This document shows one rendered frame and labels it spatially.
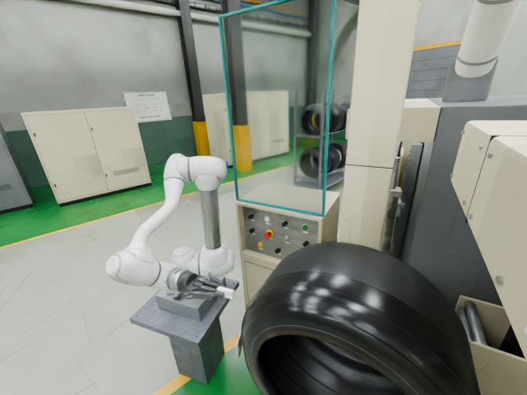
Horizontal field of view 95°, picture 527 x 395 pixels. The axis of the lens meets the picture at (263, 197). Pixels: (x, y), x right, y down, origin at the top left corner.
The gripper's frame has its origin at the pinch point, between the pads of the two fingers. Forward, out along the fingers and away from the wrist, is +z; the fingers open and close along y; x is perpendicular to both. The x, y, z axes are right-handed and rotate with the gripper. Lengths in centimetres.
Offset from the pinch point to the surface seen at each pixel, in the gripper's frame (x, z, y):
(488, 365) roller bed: 20, 73, 19
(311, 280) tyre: -17.3, 34.8, -5.5
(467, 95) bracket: -49, 73, 79
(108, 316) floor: 96, -190, 23
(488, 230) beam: -35, 63, -10
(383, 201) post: -25, 47, 25
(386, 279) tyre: -15, 50, 2
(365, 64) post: -63, 44, 25
